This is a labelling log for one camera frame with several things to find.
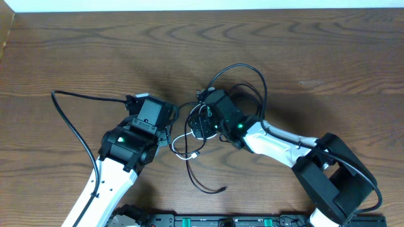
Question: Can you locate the camera cable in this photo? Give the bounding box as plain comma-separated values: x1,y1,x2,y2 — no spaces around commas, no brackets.
206,63,383,215
50,90,133,227

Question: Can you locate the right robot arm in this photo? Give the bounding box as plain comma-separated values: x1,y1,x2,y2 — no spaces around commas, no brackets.
189,88,377,226

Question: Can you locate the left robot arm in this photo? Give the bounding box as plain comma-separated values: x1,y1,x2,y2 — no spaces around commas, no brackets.
63,93,178,226

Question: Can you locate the left camera cable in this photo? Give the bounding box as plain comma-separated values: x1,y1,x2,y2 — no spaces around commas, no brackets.
50,90,133,227

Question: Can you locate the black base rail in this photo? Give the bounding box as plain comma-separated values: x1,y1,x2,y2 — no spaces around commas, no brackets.
107,204,388,227

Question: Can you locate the thin black usb cable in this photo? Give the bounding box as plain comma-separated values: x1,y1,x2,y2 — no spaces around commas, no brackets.
172,100,228,194

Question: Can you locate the right camera cable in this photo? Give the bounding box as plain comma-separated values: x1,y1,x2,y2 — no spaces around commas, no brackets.
206,63,383,215

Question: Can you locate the white usb cable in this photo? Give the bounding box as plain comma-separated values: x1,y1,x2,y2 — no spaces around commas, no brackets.
170,102,218,161

